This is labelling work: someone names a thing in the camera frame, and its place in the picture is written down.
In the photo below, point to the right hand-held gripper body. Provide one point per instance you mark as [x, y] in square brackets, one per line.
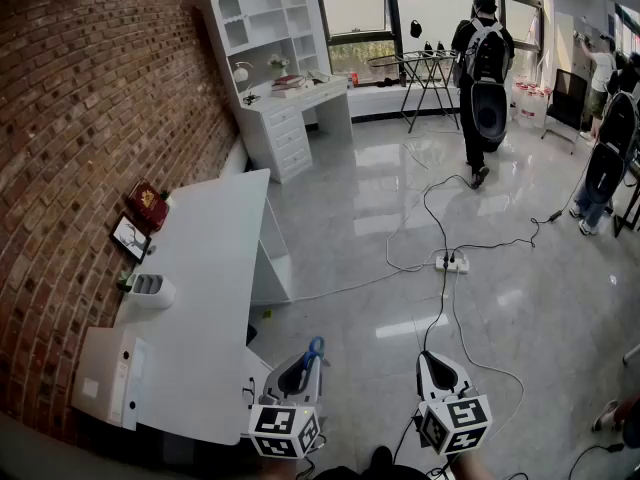
[457, 418]

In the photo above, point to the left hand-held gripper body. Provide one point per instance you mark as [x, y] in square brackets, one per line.
[280, 428]

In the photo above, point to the white desk organizer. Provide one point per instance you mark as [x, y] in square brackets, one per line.
[155, 295]

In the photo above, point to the person's right forearm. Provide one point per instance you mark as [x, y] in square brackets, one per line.
[472, 468]

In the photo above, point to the person's left forearm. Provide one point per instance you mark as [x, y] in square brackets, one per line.
[280, 470]

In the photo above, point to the beige file box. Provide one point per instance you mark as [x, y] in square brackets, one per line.
[100, 373]

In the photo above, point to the person's black shoe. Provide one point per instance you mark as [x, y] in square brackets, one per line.
[381, 457]

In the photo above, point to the person's black clothing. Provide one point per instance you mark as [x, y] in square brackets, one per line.
[360, 474]

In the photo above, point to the white power strip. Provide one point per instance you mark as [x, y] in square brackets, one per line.
[452, 265]

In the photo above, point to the white desk side shelf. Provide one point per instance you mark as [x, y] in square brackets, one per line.
[272, 268]

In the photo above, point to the small pale green plant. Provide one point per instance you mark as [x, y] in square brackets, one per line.
[125, 283]

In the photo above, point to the grey partition panel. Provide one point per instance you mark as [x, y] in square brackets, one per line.
[50, 448]

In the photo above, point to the black framed deer picture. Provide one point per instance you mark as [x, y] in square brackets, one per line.
[129, 235]

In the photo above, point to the small dark green plant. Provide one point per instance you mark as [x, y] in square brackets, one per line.
[165, 197]

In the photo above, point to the red hardcover book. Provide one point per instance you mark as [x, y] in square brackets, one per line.
[147, 203]

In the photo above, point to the black table leg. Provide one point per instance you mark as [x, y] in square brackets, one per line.
[625, 213]

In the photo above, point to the black hanging pod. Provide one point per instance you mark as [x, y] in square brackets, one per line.
[607, 168]
[490, 113]

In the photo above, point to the white hutch desk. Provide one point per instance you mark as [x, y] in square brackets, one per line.
[280, 128]

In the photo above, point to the row of clear water jugs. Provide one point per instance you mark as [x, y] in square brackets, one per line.
[530, 103]

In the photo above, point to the white window bench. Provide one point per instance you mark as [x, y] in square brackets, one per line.
[380, 100]

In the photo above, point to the black eyeglasses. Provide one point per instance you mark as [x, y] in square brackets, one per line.
[251, 99]

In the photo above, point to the black backpack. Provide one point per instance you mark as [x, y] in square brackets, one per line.
[620, 118]

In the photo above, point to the black bottle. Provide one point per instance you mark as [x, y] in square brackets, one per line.
[403, 79]

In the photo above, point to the black chair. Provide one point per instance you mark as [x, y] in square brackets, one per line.
[570, 93]

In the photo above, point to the dark red book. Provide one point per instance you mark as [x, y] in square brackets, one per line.
[289, 81]

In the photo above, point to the open white book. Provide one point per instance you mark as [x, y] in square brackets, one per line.
[319, 76]

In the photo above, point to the small red can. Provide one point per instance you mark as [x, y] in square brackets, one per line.
[354, 79]

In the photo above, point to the white table lamp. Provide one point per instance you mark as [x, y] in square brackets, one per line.
[241, 74]

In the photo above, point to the metal drying rack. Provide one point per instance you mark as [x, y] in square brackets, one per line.
[425, 60]

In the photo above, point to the white flower vase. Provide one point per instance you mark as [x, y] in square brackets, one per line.
[278, 65]

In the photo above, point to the grey backpack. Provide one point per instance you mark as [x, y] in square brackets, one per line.
[487, 53]

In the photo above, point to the black hanging object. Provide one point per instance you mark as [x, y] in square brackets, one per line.
[416, 28]

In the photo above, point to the black framed window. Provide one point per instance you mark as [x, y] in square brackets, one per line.
[395, 18]

